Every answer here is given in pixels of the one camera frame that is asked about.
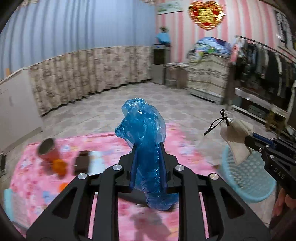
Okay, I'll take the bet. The beige cloth pouch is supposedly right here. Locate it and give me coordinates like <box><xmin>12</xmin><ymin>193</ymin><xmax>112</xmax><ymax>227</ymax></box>
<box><xmin>203</xmin><ymin>108</ymin><xmax>254</xmax><ymax>166</ymax></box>

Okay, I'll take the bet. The blue plastic bag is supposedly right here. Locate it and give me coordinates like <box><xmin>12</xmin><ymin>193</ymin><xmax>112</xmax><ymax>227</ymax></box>
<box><xmin>115</xmin><ymin>98</ymin><xmax>178</xmax><ymax>210</ymax></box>

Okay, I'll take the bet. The person right hand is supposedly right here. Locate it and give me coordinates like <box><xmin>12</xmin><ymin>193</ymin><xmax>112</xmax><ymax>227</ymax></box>
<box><xmin>272</xmin><ymin>188</ymin><xmax>296</xmax><ymax>217</ymax></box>

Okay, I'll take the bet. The teal plastic laundry basket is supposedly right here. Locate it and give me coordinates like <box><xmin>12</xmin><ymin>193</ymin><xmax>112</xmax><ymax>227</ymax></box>
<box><xmin>220</xmin><ymin>146</ymin><xmax>276</xmax><ymax>203</ymax></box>

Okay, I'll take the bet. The white blue wipes pack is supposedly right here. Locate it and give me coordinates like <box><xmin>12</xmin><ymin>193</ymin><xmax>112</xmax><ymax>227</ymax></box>
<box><xmin>88</xmin><ymin>151</ymin><xmax>106</xmax><ymax>176</ymax></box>

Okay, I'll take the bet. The clothes rack with clothes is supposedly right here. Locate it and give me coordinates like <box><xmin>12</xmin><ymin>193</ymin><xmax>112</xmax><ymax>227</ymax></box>
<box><xmin>230</xmin><ymin>35</ymin><xmax>295</xmax><ymax>137</ymax></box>

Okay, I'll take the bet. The dark brown ashtray tin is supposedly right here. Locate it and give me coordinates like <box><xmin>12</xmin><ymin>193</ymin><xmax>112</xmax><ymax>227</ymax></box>
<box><xmin>73</xmin><ymin>151</ymin><xmax>90</xmax><ymax>176</ymax></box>

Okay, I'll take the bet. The orange fruit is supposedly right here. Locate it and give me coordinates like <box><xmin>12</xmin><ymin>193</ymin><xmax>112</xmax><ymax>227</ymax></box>
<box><xmin>52</xmin><ymin>159</ymin><xmax>67</xmax><ymax>177</ymax></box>

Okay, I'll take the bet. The patterned covered chest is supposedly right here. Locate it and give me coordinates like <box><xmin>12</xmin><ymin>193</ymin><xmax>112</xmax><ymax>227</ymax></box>
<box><xmin>187</xmin><ymin>54</ymin><xmax>229</xmax><ymax>105</ymax></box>

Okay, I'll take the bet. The small metal side table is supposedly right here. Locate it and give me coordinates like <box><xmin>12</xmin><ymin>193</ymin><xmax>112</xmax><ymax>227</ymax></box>
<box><xmin>163</xmin><ymin>63</ymin><xmax>189</xmax><ymax>89</ymax></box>

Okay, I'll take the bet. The pink metal cup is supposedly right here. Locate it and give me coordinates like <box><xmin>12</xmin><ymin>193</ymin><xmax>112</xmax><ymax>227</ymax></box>
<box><xmin>37</xmin><ymin>138</ymin><xmax>60</xmax><ymax>163</ymax></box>

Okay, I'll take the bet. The pink floral tablecloth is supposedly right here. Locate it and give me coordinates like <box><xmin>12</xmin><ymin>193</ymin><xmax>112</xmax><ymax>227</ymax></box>
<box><xmin>9</xmin><ymin>122</ymin><xmax>223</xmax><ymax>241</ymax></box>

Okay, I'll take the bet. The pile of bedding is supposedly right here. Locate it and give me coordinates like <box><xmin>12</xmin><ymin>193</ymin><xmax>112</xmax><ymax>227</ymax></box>
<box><xmin>190</xmin><ymin>37</ymin><xmax>233</xmax><ymax>57</ymax></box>

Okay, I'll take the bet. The grey water dispenser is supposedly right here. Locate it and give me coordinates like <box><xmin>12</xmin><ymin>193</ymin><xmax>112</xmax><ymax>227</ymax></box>
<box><xmin>151</xmin><ymin>44</ymin><xmax>171</xmax><ymax>85</ymax></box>

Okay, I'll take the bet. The blue covered bottle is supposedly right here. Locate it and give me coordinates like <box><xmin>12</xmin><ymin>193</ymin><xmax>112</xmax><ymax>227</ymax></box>
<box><xmin>156</xmin><ymin>32</ymin><xmax>171</xmax><ymax>45</ymax></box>

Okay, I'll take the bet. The white cabinet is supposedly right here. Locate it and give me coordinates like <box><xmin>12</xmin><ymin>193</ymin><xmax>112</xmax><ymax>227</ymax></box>
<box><xmin>0</xmin><ymin>68</ymin><xmax>44</xmax><ymax>153</ymax></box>

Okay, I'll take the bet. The blue floral curtain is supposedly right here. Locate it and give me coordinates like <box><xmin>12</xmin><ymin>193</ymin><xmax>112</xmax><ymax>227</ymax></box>
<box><xmin>1</xmin><ymin>1</ymin><xmax>156</xmax><ymax>114</ymax></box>

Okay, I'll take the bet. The red gold heart decoration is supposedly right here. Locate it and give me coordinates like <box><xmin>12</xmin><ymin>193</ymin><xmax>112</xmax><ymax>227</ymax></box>
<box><xmin>188</xmin><ymin>1</ymin><xmax>226</xmax><ymax>31</ymax></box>

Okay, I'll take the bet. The landscape wall picture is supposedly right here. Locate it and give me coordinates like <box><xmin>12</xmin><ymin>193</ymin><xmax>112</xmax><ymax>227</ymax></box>
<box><xmin>157</xmin><ymin>0</ymin><xmax>183</xmax><ymax>15</ymax></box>

